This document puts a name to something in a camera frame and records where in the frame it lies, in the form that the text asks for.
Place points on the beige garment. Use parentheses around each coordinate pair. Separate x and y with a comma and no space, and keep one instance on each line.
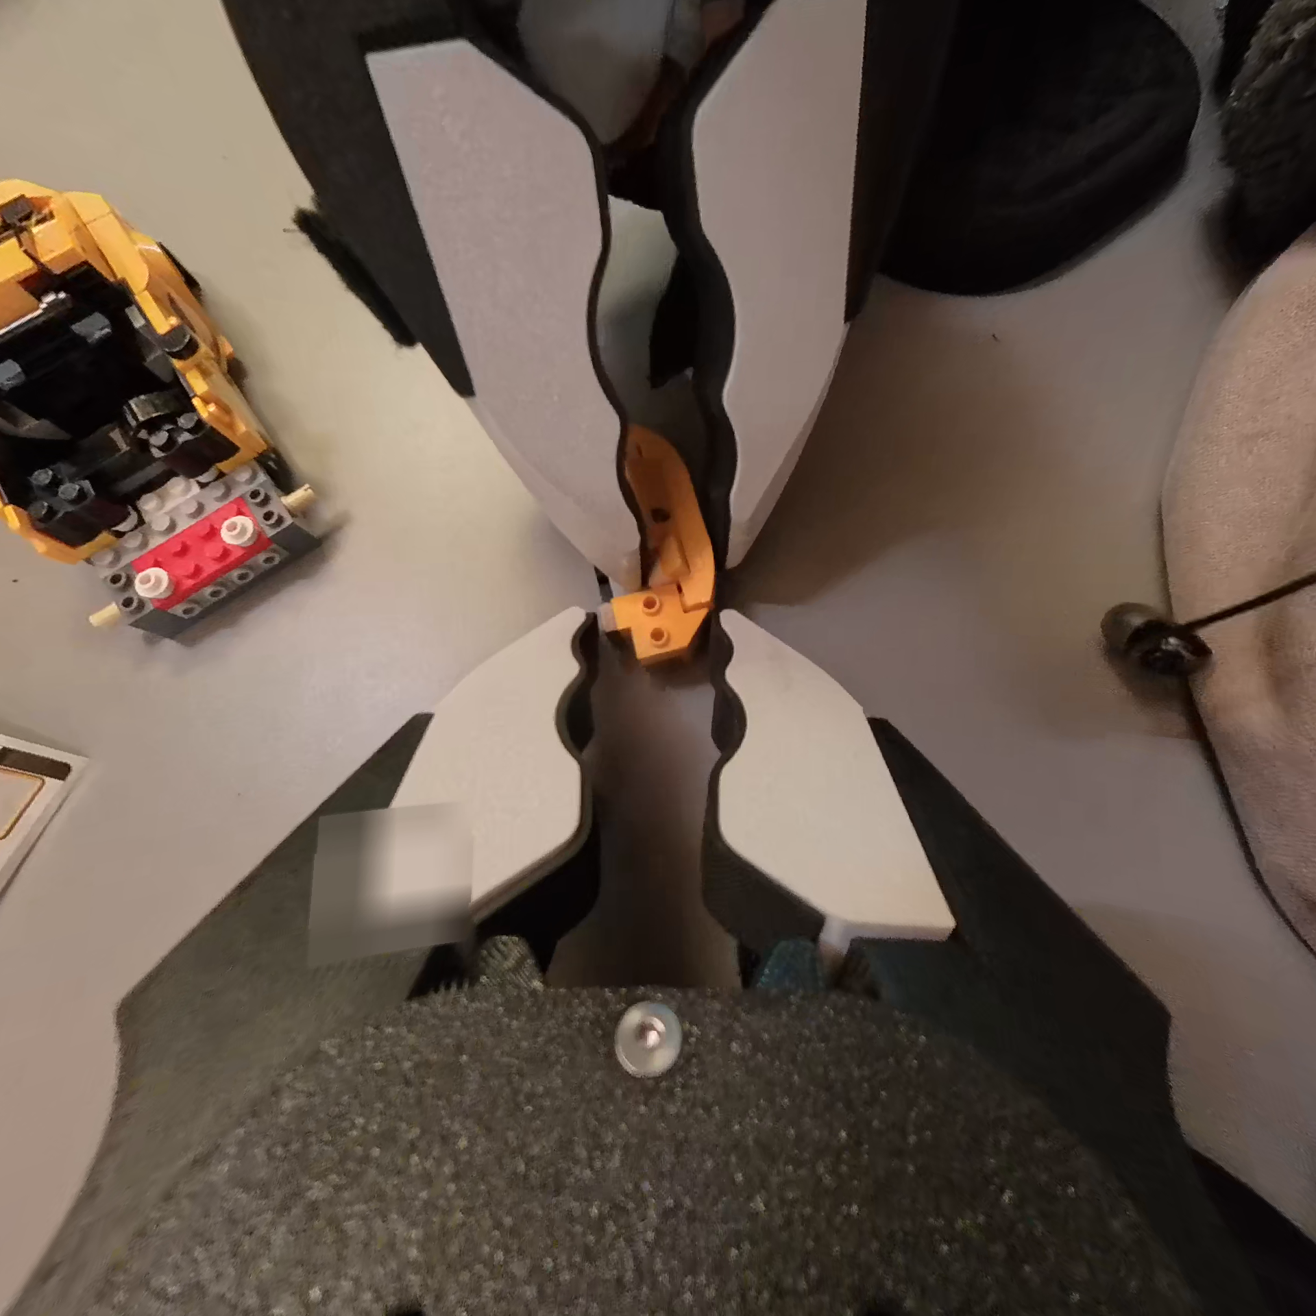
(1256,535)

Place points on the sticker sheet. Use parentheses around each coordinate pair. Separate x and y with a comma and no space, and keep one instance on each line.
(26,792)

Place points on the yellow lego car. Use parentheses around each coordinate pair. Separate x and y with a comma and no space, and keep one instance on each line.
(125,392)

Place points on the orange arch lego piece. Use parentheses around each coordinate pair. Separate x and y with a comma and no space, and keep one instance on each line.
(670,535)

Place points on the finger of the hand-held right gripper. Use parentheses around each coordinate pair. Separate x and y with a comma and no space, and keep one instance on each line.
(792,248)
(506,268)

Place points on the dark fleece jacket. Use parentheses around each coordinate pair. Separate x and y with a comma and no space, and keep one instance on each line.
(1276,104)

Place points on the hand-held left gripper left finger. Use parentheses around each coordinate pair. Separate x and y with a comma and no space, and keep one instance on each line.
(506,751)

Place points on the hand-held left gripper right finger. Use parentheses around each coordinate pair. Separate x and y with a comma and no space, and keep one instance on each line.
(824,813)

